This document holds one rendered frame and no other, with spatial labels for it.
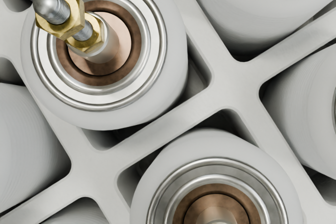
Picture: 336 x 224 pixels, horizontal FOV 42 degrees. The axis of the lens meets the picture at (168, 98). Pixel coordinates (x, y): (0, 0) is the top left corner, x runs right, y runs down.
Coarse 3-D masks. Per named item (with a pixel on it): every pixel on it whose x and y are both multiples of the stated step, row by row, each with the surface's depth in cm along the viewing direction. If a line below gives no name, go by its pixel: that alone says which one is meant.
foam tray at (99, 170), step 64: (0, 0) 32; (192, 0) 31; (0, 64) 34; (192, 64) 42; (256, 64) 31; (64, 128) 31; (128, 128) 42; (256, 128) 31; (64, 192) 31; (128, 192) 33; (320, 192) 35
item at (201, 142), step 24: (168, 144) 32; (192, 144) 24; (216, 144) 24; (240, 144) 24; (168, 168) 24; (264, 168) 24; (144, 192) 24; (288, 192) 24; (144, 216) 24; (288, 216) 23
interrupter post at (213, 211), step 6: (204, 210) 23; (210, 210) 23; (216, 210) 22; (222, 210) 23; (228, 210) 23; (198, 216) 23; (204, 216) 22; (210, 216) 21; (216, 216) 21; (222, 216) 21; (228, 216) 22; (198, 222) 22; (204, 222) 21; (210, 222) 21; (216, 222) 21; (222, 222) 20; (228, 222) 21; (234, 222) 21
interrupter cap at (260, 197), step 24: (192, 168) 23; (216, 168) 23; (240, 168) 23; (168, 192) 23; (192, 192) 23; (216, 192) 23; (240, 192) 23; (264, 192) 23; (168, 216) 23; (192, 216) 24; (240, 216) 23; (264, 216) 23
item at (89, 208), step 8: (80, 200) 39; (88, 200) 39; (64, 208) 37; (72, 208) 36; (80, 208) 35; (88, 208) 36; (96, 208) 36; (56, 216) 34; (64, 216) 33; (72, 216) 33; (80, 216) 33; (88, 216) 33; (96, 216) 34; (104, 216) 34
